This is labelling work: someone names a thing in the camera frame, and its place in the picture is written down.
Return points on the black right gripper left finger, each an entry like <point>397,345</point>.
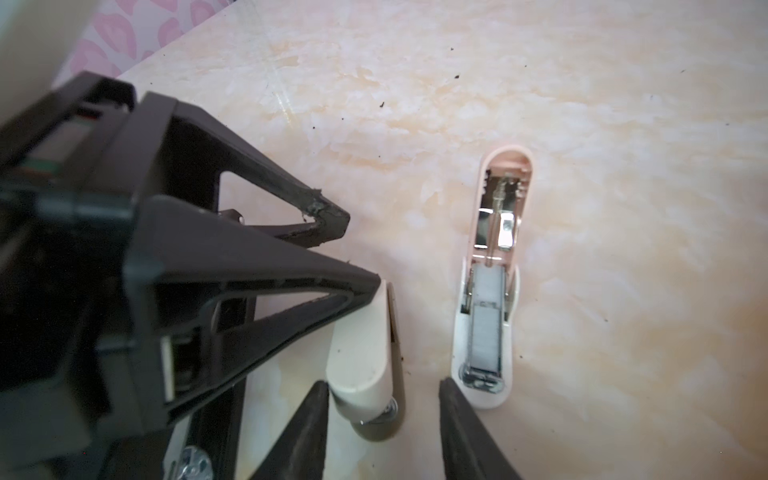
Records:
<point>300,450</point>

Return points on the silver staple strip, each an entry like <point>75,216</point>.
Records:
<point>487,307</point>

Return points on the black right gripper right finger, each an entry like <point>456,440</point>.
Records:
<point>468,450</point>

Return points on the white pink stapler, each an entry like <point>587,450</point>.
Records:
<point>503,185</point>

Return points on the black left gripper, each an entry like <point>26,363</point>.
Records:
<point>78,366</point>

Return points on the black stapler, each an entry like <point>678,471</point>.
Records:
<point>210,432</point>

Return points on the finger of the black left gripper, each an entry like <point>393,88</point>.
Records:
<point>210,300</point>
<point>185,150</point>

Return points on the stapler metal magazine part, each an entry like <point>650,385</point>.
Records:
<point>364,369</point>

